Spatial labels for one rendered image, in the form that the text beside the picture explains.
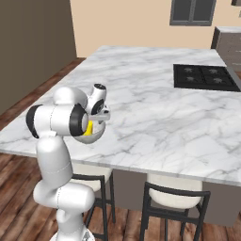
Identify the yellow cup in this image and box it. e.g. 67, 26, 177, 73
83, 120, 95, 137

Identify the grey framed window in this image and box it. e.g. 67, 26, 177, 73
169, 0, 217, 27

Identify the black stool with cream seat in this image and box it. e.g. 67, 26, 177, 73
67, 163, 117, 241
138, 173, 212, 241

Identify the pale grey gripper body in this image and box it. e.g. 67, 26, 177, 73
89, 108, 112, 123

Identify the grey bowl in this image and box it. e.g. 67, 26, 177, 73
74, 120, 107, 146

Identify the grey island base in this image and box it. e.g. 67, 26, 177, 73
110, 169, 241, 228

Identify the black hob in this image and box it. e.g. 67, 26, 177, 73
172, 63, 241, 92

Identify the grey cupboard run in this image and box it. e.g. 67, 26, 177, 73
210, 25, 241, 68

